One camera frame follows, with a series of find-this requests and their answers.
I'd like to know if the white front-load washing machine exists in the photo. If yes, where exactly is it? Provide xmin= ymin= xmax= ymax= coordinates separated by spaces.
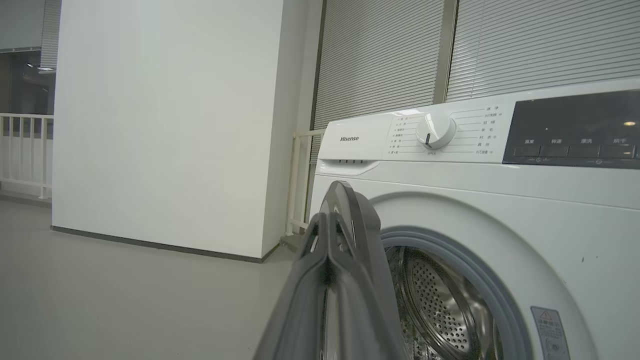
xmin=306 ymin=77 xmax=640 ymax=360

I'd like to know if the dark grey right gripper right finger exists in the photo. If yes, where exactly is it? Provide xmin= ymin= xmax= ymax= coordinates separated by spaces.
xmin=325 ymin=214 xmax=407 ymax=360

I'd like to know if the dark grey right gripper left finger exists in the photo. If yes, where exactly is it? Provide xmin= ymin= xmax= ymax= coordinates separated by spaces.
xmin=252 ymin=212 xmax=331 ymax=360

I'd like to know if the white slatted railing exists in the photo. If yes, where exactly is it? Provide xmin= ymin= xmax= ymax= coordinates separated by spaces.
xmin=286 ymin=129 xmax=326 ymax=236
xmin=0 ymin=113 xmax=54 ymax=200

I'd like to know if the white round program dial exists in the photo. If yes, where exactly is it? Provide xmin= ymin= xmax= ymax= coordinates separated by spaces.
xmin=416 ymin=111 xmax=457 ymax=150

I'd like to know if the grey window blind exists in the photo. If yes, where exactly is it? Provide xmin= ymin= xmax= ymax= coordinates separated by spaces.
xmin=445 ymin=0 xmax=640 ymax=103
xmin=310 ymin=0 xmax=446 ymax=161

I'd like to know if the grey warning sticker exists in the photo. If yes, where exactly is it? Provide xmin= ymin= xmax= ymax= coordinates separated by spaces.
xmin=531 ymin=306 xmax=571 ymax=360

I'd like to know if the washing machine door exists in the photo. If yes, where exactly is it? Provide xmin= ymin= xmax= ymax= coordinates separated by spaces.
xmin=320 ymin=180 xmax=401 ymax=331

